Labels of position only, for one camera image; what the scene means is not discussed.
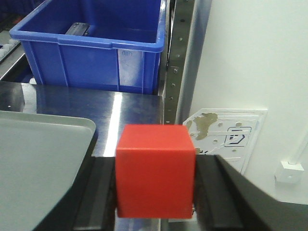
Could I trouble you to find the blue plastic bin right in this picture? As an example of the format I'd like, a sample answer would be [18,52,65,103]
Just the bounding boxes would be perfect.
[10,0,166,94]

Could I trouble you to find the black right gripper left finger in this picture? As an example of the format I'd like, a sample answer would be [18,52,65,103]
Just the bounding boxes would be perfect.
[35,157,116,231]

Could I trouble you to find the red cube block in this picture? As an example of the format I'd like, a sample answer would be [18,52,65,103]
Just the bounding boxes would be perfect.
[115,124,196,219]

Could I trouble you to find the white panel with logo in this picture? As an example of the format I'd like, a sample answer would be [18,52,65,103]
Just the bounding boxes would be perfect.
[182,108,268,174]

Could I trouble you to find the dark object inside bin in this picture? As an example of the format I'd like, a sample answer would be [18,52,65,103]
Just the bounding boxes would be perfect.
[65,22,90,36]

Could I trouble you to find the grey metal tray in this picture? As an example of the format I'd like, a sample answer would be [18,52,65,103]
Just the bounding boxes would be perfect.
[0,111,96,231]

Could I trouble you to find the white roller conveyor rail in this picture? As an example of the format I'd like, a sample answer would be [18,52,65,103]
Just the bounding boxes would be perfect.
[0,39,20,63]

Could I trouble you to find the metal shelf upright post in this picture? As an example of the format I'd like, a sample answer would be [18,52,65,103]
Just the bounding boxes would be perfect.
[161,0,212,125]

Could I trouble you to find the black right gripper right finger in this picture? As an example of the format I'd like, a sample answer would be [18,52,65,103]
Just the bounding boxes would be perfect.
[193,155,308,231]

